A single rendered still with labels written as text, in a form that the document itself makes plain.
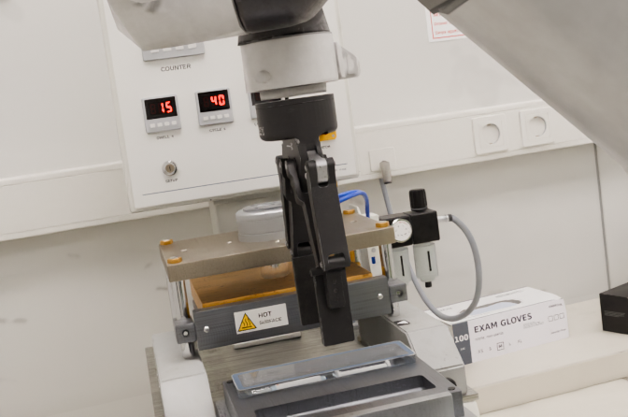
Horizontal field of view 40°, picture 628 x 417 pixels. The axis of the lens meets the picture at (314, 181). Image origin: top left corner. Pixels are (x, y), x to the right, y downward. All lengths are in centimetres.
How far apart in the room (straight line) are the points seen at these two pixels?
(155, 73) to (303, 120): 44
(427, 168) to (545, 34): 136
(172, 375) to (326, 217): 29
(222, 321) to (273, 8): 42
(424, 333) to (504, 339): 55
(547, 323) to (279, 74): 92
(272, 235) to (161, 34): 39
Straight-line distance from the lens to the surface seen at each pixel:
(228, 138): 120
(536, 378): 145
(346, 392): 85
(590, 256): 185
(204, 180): 120
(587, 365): 149
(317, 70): 78
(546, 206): 178
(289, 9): 70
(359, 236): 102
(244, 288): 105
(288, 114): 78
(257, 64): 79
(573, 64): 26
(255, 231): 105
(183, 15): 71
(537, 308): 156
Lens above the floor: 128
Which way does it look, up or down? 6 degrees down
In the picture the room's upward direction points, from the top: 8 degrees counter-clockwise
